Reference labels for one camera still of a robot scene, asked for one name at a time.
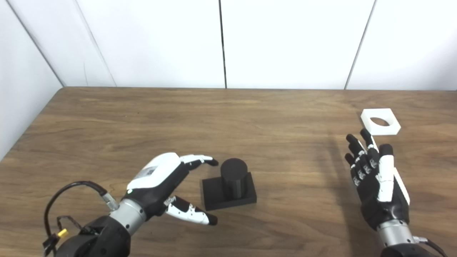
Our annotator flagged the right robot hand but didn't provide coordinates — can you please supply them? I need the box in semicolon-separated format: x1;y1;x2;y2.
345;128;410;231

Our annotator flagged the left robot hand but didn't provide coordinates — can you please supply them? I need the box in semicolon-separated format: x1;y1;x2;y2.
127;152;219;226

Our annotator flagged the white square piece with hole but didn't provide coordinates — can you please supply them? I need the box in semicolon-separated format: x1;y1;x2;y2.
361;108;401;136

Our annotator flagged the black peg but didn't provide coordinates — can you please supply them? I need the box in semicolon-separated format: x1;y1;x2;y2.
202;158;257;211

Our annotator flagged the thick black left wrist cable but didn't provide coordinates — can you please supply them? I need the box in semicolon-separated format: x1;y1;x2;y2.
44;181;120;247

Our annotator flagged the thick black wrist cable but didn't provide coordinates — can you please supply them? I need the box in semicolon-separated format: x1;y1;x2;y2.
44;181;120;247
413;236;448;257

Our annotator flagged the thick black right wrist cable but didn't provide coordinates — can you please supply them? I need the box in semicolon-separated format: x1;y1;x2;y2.
413;236;448;257

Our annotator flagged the thin wire with yellow connector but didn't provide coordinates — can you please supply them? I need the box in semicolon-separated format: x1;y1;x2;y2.
42;215;85;257

